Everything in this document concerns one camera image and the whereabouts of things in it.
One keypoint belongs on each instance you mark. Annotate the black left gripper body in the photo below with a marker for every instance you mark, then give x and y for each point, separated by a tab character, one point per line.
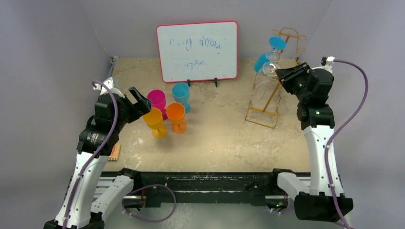
130	112

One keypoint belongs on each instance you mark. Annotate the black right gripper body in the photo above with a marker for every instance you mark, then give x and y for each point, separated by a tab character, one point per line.
297	78

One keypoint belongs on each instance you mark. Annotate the pink wine glass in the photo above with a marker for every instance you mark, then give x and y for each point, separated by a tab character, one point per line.
158	99

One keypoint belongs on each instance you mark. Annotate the yellow wine glass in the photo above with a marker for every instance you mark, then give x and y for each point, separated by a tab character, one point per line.
154	120

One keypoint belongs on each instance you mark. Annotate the clear wine glass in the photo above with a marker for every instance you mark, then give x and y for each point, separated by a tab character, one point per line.
274	55
264	83

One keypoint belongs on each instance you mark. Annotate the orange wine glass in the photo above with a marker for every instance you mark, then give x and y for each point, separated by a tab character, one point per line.
176	115

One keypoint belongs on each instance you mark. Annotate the light blue wine glass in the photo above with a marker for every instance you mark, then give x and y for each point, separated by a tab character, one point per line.
181	94

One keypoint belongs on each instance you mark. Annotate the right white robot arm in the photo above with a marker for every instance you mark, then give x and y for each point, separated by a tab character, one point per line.
324	198

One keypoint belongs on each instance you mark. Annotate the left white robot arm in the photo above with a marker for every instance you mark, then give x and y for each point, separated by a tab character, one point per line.
95	145

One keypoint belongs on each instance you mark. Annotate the rear blue wine glass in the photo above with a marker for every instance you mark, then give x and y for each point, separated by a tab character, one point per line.
276	43

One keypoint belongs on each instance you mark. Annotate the orange small circuit board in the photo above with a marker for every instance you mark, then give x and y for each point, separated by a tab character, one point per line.
115	152

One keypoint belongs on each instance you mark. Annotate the red framed whiteboard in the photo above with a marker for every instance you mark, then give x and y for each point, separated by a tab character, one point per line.
199	51

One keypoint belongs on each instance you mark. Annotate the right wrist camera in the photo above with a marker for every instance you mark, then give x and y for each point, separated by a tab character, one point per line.
326	64

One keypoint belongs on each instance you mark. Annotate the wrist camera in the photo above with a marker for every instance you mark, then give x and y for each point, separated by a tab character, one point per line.
326	64
111	83

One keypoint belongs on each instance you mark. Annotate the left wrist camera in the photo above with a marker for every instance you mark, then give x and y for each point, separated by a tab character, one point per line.
111	83

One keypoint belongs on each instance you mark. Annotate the gold wire wine glass rack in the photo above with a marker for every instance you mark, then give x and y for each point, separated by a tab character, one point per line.
267	114

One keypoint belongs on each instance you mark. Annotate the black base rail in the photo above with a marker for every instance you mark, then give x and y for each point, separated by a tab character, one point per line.
254	188

